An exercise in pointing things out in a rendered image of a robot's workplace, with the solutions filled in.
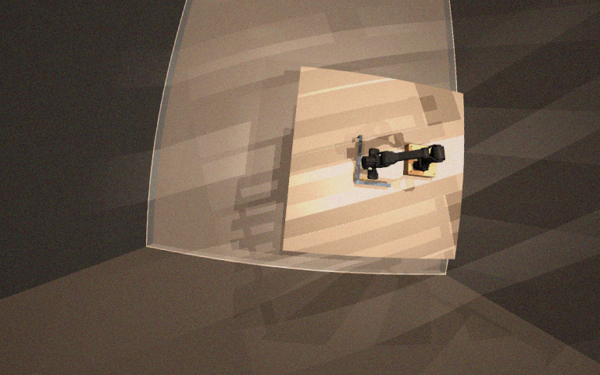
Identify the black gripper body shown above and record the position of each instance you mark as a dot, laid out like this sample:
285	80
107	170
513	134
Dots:
373	173

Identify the grey l-shaped wall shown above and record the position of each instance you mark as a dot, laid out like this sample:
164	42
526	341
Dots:
358	168

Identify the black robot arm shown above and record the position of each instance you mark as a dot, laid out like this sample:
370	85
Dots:
424	158

